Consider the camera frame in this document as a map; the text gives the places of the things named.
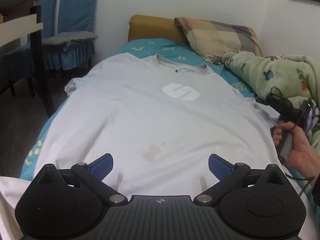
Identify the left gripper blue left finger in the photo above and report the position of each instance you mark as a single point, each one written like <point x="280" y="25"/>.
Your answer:
<point x="91" y="177"/>

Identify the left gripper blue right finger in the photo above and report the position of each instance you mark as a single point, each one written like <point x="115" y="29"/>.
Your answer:
<point x="230" y="177"/>

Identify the mustard yellow headboard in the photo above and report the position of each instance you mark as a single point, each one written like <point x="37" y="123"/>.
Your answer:
<point x="142" y="26"/>

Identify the black and white table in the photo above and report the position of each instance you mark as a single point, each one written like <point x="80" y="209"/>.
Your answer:
<point x="31" y="25"/>

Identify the blue covered chair near bed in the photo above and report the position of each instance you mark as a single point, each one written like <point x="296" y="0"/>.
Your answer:
<point x="74" y="15"/>

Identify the grey seat cushion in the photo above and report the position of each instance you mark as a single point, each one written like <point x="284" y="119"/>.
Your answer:
<point x="65" y="39"/>

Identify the blue covered chair behind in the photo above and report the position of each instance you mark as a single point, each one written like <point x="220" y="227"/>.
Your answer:
<point x="19" y="62"/>

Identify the green cartoon fleece blanket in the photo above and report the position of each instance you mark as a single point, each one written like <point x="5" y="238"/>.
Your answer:
<point x="293" y="77"/>

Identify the white t-shirt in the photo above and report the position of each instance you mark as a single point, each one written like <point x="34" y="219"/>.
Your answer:
<point x="150" y="124"/>

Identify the plaid beige pillow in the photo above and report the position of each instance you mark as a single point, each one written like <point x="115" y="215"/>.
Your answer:
<point x="212" y="39"/>

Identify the person's right hand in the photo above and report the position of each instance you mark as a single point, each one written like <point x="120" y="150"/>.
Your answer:
<point x="302" y="156"/>

